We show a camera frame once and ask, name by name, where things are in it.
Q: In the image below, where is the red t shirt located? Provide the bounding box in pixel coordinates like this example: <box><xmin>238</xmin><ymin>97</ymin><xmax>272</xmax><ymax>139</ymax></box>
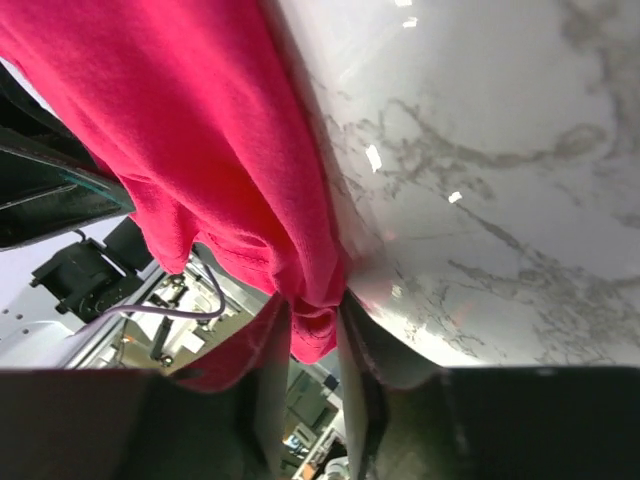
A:
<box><xmin>1</xmin><ymin>1</ymin><xmax>345</xmax><ymax>363</ymax></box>

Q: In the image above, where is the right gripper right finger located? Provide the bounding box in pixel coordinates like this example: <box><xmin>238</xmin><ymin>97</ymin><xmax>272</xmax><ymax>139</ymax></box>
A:
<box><xmin>337</xmin><ymin>294</ymin><xmax>639</xmax><ymax>479</ymax></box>

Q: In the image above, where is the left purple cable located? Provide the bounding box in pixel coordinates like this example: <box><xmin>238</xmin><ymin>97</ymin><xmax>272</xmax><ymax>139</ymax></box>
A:
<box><xmin>74</xmin><ymin>259</ymin><xmax>227</xmax><ymax>333</ymax></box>

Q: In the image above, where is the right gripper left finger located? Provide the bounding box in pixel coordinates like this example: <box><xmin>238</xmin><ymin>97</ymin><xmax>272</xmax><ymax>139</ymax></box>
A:
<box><xmin>1</xmin><ymin>296</ymin><xmax>290</xmax><ymax>479</ymax></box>

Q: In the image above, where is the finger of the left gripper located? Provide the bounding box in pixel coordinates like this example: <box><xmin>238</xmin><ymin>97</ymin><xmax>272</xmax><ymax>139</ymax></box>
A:
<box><xmin>1</xmin><ymin>67</ymin><xmax>134</xmax><ymax>250</ymax></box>

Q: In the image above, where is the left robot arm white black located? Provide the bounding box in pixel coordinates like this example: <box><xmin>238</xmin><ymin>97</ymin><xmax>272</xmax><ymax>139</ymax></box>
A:
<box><xmin>1</xmin><ymin>61</ymin><xmax>152</xmax><ymax>369</ymax></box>

